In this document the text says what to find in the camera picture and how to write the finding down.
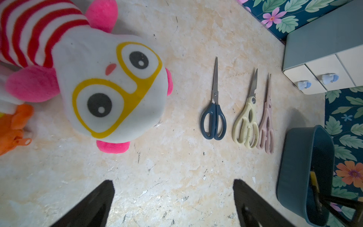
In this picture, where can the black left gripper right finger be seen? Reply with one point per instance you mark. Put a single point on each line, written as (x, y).
(253, 210)

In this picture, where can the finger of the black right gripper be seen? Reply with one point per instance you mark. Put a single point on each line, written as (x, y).
(357, 206)

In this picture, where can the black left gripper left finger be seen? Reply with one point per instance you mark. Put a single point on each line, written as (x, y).
(92, 211)

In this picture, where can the black yellow scissors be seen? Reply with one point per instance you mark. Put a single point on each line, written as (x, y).
(316, 191)

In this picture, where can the pink scissors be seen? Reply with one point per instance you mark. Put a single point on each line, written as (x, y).
(266, 133)

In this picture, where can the cream yellow scissors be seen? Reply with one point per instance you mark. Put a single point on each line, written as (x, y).
(245, 129)

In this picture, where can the dark blue scissors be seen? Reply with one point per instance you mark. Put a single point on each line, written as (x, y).
(217, 120)

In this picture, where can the teal plastic storage box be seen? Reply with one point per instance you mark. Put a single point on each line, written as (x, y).
(305, 150)

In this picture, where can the white pink plush toy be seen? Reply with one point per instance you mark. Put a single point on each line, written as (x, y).
(113, 87)

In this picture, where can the small white drawer cabinet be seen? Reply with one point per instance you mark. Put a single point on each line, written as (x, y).
(328, 52)

